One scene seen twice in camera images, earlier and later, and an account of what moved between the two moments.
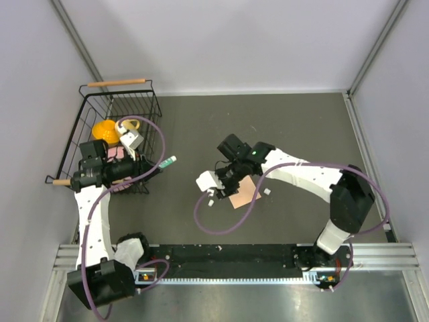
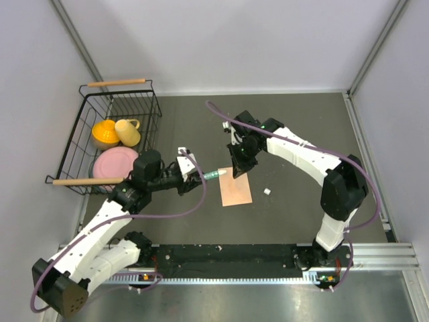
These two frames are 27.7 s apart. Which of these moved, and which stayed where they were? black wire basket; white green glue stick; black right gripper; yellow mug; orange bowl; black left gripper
Moved: black left gripper; white green glue stick; black right gripper
Stayed: yellow mug; black wire basket; orange bowl
